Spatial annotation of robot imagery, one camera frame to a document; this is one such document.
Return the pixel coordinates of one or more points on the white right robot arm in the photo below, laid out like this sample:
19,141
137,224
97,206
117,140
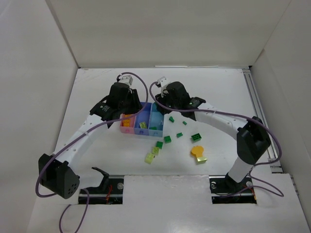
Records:
250,134

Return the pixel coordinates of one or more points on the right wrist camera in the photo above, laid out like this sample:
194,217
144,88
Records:
162,82

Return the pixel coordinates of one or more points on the small green arch lego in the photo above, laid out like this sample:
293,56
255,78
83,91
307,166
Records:
179,135

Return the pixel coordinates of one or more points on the lime green lego brick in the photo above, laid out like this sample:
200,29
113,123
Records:
155,150

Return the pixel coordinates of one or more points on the pink plastic bin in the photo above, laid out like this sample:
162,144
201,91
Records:
128,130

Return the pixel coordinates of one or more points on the pale green lego piece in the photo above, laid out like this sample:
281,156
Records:
149,158

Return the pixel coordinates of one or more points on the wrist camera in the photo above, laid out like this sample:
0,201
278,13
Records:
125,79
162,82

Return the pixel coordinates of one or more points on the lime sloped lego piece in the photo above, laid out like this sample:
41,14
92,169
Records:
201,159

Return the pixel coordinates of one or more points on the pale green sloped lego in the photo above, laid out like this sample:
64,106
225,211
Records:
143,125

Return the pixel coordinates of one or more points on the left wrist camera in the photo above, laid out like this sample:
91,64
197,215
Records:
125,79

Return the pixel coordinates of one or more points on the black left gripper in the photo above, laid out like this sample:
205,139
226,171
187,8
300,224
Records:
133,104

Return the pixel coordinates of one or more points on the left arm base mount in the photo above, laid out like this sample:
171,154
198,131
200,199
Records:
99,187

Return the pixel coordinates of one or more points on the aluminium rail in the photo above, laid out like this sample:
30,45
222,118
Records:
273,150

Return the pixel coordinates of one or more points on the green two-by-two lego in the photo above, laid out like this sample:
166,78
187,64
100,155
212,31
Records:
167,139

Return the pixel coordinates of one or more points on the yellow rectangular lego brick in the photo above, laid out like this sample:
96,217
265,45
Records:
127,122

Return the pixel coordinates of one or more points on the small green lego brick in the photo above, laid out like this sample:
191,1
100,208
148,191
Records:
159,144

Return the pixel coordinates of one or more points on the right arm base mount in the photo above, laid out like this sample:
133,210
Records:
224,192

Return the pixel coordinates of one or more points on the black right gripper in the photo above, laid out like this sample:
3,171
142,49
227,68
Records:
163,104

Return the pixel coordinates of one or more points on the light blue plastic bin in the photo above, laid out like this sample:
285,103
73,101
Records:
156,120

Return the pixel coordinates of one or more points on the orange round lego piece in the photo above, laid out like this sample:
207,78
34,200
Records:
197,151

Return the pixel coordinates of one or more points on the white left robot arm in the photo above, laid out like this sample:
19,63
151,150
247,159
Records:
57,171

